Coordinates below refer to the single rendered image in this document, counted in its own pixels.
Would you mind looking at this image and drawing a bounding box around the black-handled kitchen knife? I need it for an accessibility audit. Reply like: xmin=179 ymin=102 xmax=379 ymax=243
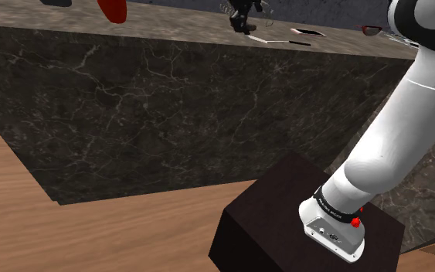
xmin=246 ymin=34 xmax=312 ymax=47

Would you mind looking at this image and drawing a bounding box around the red rounded object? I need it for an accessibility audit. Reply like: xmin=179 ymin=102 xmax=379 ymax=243
xmin=96 ymin=0 xmax=128 ymax=25

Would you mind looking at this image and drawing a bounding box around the silver cutlery piece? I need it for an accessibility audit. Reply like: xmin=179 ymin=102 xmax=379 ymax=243
xmin=384 ymin=33 xmax=420 ymax=49

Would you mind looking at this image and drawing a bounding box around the red bowl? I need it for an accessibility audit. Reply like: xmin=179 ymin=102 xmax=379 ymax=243
xmin=354 ymin=25 xmax=384 ymax=38

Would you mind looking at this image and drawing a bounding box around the dark robot stand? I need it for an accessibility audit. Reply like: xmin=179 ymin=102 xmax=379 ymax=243
xmin=208 ymin=150 xmax=406 ymax=272

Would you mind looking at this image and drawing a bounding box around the black phone with pale rim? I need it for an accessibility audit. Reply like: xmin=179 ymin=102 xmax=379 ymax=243
xmin=290 ymin=27 xmax=328 ymax=38

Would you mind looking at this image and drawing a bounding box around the dark marble counter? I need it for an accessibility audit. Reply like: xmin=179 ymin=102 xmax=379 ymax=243
xmin=0 ymin=0 xmax=419 ymax=206

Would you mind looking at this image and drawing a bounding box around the black rounded object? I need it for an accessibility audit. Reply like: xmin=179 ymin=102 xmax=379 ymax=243
xmin=39 ymin=0 xmax=73 ymax=8

